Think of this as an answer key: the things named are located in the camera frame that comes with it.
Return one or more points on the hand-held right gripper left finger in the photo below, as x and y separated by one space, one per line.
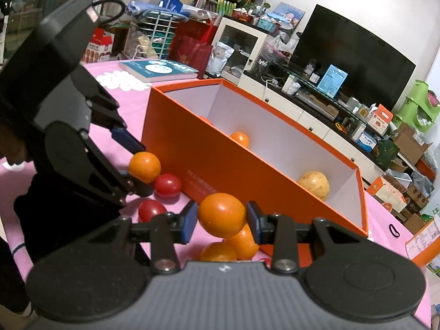
189 223

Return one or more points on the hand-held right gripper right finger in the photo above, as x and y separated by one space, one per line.
253 223

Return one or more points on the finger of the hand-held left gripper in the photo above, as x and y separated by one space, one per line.
113 182
127 141

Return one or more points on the small orange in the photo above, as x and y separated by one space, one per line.
217 252
245 244
221 215
240 140
144 166

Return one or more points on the red cherry tomato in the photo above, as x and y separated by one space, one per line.
167 185
149 209
265 262

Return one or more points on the orange cardboard box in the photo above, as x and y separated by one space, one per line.
206 165

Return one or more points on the mottled yellow-green pear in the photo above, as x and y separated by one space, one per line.
312 184

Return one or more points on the pink daisy-print tablecloth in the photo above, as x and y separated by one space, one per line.
132 106

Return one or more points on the red snack carton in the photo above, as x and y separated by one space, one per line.
99 48

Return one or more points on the teal book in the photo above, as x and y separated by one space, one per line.
158 68

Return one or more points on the dark red paper bag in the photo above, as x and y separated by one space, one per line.
189 53

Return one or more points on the white low TV cabinet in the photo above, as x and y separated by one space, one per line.
292 106

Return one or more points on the white pouch bag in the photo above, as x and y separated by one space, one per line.
220 58

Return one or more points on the red gift bag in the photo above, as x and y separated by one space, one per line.
199 29

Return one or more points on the white and orange gift box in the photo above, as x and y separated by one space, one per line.
386 192

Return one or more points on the blue and white tissue box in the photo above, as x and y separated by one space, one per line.
367 142

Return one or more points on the blue shopping bag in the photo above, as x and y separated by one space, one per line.
172 3

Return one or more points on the dark green bag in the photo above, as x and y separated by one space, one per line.
386 153

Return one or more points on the white glass-door cabinet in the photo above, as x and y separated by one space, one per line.
240 25

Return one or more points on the light blue paper bag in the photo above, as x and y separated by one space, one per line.
331 80

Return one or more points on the orange and white small carton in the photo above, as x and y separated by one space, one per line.
380 118

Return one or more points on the open cardboard box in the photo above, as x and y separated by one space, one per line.
410 144

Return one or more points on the green plastic stool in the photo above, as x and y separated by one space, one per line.
417 106

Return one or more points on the black television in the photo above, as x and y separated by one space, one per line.
361 51

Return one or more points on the illustrated wall calendar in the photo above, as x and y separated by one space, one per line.
288 15

